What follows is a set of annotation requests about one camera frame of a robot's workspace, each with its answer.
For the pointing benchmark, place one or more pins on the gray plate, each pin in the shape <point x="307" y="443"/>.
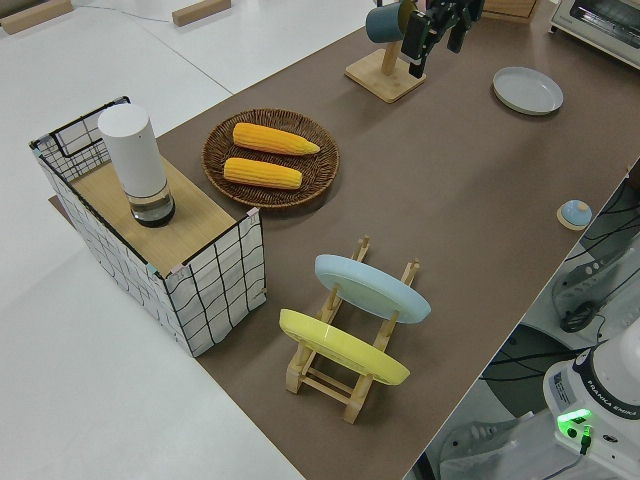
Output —
<point x="527" y="90"/>

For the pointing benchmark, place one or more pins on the brown table mat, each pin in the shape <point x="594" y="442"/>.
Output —
<point x="450" y="200"/>

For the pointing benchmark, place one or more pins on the wooden drawer box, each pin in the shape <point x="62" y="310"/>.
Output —
<point x="510" y="9"/>

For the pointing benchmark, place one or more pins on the white toaster oven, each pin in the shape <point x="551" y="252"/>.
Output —
<point x="600" y="30"/>

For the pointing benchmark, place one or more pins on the brown wicker basket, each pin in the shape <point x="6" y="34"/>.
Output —
<point x="320" y="175"/>

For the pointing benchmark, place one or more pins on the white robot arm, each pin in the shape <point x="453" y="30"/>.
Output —
<point x="605" y="380"/>

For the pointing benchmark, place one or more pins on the yellow corn cob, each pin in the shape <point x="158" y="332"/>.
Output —
<point x="272" y="139"/>
<point x="262" y="173"/>

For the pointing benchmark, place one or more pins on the wooden block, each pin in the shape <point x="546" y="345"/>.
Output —
<point x="35" y="17"/>
<point x="200" y="12"/>

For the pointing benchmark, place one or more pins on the yellow plate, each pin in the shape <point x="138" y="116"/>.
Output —
<point x="340" y="345"/>

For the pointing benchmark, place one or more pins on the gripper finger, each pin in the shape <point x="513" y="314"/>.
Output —
<point x="416" y="40"/>
<point x="459" y="35"/>

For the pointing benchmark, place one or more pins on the light blue plate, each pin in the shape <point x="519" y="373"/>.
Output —
<point x="370" y="290"/>

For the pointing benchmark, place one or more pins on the wooden dish rack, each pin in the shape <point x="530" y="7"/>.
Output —
<point x="325" y="385"/>

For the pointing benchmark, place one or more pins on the small blue round object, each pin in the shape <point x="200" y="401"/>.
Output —
<point x="575" y="214"/>

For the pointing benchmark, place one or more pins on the olive mug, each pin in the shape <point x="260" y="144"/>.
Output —
<point x="406" y="12"/>

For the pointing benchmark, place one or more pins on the wooden board lid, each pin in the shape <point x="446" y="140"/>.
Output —
<point x="200" y="220"/>

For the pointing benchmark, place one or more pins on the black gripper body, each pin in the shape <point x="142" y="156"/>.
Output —
<point x="450" y="10"/>

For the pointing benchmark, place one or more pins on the white cylindrical appliance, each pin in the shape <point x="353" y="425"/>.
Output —
<point x="132" y="155"/>

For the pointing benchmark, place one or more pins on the teal mug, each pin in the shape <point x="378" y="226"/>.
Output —
<point x="382" y="25"/>

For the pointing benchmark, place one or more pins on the wooden mug stand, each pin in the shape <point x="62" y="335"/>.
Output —
<point x="385" y="80"/>

